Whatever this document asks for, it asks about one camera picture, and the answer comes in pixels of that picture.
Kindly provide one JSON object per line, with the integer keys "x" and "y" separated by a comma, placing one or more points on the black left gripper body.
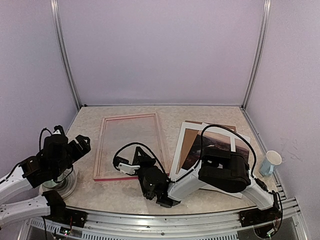
{"x": 77, "y": 154}

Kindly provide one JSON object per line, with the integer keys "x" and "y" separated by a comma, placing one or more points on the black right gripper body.
{"x": 148, "y": 166}

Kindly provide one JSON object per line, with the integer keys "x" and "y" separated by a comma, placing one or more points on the pink wooden picture frame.
{"x": 105, "y": 150}

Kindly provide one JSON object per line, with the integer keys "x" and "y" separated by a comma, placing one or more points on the clear acrylic glass sheet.
{"x": 130, "y": 135}

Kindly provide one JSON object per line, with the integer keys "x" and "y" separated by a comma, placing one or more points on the dark landscape photo print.
{"x": 191, "y": 146}

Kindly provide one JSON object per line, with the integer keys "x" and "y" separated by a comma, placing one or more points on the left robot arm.
{"x": 57, "y": 155}

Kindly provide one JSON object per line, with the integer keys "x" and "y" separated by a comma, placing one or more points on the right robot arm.
{"x": 225, "y": 170}

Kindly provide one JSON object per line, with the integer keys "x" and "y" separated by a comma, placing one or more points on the white photo mat board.
{"x": 174, "y": 172}

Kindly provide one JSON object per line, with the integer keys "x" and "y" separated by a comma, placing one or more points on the green ceramic bowl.
{"x": 51, "y": 184}

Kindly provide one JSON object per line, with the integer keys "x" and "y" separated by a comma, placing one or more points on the brown cardboard backing board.
{"x": 188, "y": 146}

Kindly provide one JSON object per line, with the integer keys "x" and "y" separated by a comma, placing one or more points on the light blue ceramic mug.
{"x": 271, "y": 160}

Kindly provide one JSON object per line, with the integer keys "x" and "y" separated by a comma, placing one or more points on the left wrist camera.
{"x": 58, "y": 130}

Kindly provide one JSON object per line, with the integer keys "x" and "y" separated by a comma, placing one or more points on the aluminium front rail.
{"x": 102, "y": 225}

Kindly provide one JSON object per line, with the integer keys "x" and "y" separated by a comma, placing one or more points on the left aluminium corner post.
{"x": 54, "y": 5}

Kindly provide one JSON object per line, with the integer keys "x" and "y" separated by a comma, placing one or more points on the aluminium corner post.
{"x": 267, "y": 5}
{"x": 54, "y": 5}

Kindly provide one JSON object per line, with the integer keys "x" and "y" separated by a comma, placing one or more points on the right aluminium corner post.
{"x": 267, "y": 5}

